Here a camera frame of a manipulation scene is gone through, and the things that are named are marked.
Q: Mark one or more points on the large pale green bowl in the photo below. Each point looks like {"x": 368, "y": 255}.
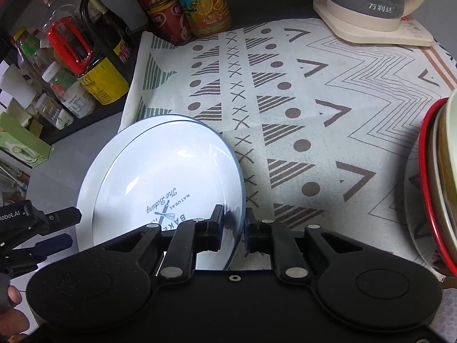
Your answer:
{"x": 436, "y": 171}

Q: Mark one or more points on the white plate script print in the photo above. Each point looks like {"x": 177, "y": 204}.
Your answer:
{"x": 87, "y": 189}

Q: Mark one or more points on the black metal rack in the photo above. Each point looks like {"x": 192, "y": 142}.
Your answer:
{"x": 85, "y": 7}

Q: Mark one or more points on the small pale green bowl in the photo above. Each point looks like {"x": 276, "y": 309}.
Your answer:
{"x": 450, "y": 143}

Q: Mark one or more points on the orange juice bottle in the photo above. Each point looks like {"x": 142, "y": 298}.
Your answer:
{"x": 201, "y": 3}

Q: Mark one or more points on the person's left hand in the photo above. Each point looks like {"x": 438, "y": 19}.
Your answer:
{"x": 14, "y": 316}

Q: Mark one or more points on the cream kettle base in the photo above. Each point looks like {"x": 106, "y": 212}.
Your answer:
{"x": 357, "y": 25}

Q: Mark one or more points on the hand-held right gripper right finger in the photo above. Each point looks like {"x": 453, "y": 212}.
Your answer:
{"x": 259, "y": 237}

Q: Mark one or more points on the patterned tablecloth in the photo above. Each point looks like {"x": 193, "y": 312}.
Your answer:
{"x": 321, "y": 132}

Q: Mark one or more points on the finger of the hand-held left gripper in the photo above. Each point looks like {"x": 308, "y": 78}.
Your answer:
{"x": 53, "y": 244}
{"x": 60, "y": 218}

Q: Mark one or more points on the clear bottle yellow cap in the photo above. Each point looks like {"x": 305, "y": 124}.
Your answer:
{"x": 30, "y": 51}

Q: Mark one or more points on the white jar green label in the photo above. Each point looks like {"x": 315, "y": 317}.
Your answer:
{"x": 73, "y": 94}

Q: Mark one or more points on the dark sauce bottle yellow label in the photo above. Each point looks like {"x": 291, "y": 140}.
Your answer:
{"x": 103, "y": 75}

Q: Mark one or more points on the small clear jar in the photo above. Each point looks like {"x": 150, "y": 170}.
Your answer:
{"x": 53, "y": 112}

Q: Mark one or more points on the white plate crossed utensils print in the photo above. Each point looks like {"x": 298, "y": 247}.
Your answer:
{"x": 167, "y": 185}

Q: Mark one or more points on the red plate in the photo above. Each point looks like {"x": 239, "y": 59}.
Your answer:
{"x": 425, "y": 185}

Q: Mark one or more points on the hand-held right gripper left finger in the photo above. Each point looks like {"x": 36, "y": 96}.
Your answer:
{"x": 210, "y": 232}

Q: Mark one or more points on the green cardboard box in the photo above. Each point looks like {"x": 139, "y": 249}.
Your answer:
{"x": 21, "y": 143}

